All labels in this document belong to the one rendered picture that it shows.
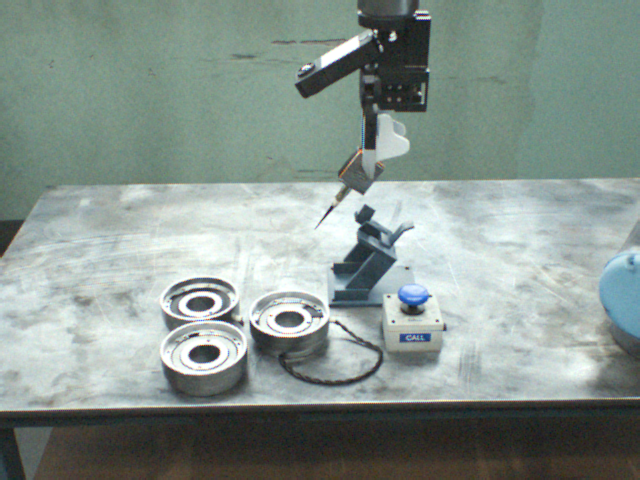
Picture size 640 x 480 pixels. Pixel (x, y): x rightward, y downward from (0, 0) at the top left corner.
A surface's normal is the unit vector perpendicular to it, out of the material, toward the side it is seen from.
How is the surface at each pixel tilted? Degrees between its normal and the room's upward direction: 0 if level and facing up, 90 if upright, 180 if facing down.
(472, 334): 0
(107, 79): 90
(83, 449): 0
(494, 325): 0
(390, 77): 90
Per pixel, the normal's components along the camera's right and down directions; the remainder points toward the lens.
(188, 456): 0.00, -0.87
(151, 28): 0.03, 0.50
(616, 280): -0.62, 0.50
